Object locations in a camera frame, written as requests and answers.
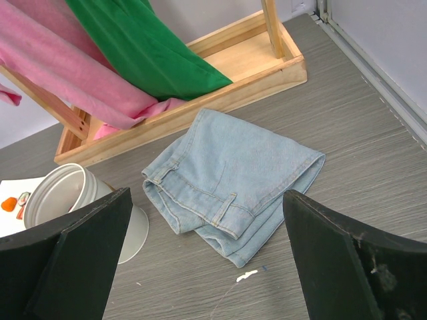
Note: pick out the pile of food pieces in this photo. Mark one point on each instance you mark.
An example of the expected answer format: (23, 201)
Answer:
(13, 203)

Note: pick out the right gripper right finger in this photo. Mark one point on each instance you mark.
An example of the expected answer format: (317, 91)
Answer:
(351, 270)

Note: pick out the green hanging tank top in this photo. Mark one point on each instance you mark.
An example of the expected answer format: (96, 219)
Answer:
(144, 51)

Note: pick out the white square plate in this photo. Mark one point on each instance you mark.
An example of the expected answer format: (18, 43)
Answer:
(14, 196)

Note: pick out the blue denim shorts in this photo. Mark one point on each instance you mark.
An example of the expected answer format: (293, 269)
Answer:
(225, 180)

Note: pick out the pink hanging shirt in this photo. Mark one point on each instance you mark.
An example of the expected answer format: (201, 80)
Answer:
(44, 42)

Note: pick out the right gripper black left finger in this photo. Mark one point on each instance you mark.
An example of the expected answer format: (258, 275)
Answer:
(64, 268)

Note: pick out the wooden clothes rack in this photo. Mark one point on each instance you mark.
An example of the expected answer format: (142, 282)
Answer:
(257, 53)

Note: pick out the tall white cylinder container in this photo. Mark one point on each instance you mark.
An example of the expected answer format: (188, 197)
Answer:
(71, 187)

